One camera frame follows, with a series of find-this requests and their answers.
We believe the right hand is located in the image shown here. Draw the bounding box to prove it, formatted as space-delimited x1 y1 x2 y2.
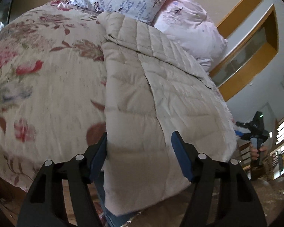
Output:
249 144 268 161

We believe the pink tree print pillow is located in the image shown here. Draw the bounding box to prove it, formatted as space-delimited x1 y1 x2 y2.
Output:
153 0 227 73

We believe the floral bed cover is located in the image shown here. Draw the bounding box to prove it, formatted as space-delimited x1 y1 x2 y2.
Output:
0 1 107 191

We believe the wooden framed wall cabinet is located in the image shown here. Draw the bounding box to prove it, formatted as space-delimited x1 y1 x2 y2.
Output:
210 0 279 101

